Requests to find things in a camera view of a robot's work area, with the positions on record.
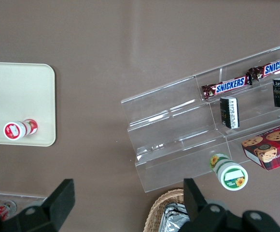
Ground red plaid cookie box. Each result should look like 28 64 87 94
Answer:
241 121 280 171

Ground clear acrylic bottle rack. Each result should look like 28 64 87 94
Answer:
0 190 48 219

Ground beige plastic tray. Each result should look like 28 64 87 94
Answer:
0 61 56 147

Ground Snickers chocolate bar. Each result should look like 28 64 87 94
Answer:
200 74 253 101
248 52 280 81

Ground red white yogurt cup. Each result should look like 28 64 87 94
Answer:
3 118 39 141

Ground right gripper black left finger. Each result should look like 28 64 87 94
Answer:
0 178 76 232

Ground silver foil packets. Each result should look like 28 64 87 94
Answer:
162 202 192 232

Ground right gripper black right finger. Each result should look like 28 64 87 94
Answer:
183 178 230 232

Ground oval tan wicker basket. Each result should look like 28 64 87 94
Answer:
143 188 192 232

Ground red cola bottle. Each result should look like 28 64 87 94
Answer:
0 200 18 219

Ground clear acrylic stepped shelf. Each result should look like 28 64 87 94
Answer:
120 74 230 193
194 42 280 170

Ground green white sunflower jar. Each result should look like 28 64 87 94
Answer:
209 152 249 190

